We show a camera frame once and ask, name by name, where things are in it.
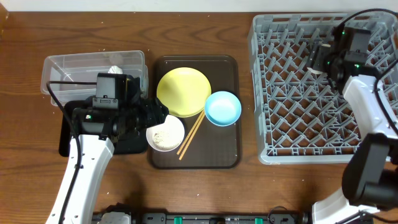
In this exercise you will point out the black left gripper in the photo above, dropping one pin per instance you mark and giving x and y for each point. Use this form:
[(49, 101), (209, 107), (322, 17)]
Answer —
[(154, 112)]

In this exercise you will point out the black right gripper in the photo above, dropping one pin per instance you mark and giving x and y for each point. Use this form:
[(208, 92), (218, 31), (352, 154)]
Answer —
[(313, 56)]

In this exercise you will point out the pale green cup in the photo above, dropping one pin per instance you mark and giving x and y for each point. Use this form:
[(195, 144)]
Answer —
[(316, 60)]

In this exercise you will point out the white tissue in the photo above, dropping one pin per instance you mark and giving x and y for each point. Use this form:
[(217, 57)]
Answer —
[(115, 70)]

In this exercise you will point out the blue bowl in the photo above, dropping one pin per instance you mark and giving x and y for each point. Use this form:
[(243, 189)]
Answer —
[(223, 108)]

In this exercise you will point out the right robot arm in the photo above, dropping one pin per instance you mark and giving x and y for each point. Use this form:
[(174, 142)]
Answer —
[(367, 187)]

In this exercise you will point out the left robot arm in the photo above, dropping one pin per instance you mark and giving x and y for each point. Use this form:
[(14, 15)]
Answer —
[(95, 131)]

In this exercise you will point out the grey dishwasher rack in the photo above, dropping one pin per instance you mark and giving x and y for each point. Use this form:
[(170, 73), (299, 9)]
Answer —
[(299, 119)]

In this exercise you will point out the black plastic tray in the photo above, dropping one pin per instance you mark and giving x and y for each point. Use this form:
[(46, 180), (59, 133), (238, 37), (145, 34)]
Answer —
[(133, 143)]

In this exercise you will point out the yellow plate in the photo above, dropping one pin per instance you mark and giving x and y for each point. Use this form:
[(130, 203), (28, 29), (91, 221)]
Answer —
[(183, 91)]

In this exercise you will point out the lower wooden chopstick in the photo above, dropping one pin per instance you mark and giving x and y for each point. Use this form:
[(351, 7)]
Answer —
[(192, 137)]

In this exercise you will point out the wooden chopstick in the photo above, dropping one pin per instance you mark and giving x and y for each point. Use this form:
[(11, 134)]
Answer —
[(191, 132), (192, 137)]

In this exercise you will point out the upper wooden chopstick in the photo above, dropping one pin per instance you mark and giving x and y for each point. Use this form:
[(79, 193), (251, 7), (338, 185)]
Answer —
[(191, 132)]

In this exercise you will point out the brown serving tray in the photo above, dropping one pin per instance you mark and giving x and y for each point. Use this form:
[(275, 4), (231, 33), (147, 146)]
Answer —
[(212, 147)]

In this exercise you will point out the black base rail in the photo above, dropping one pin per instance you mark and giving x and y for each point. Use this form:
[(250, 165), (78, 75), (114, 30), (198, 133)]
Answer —
[(122, 213)]

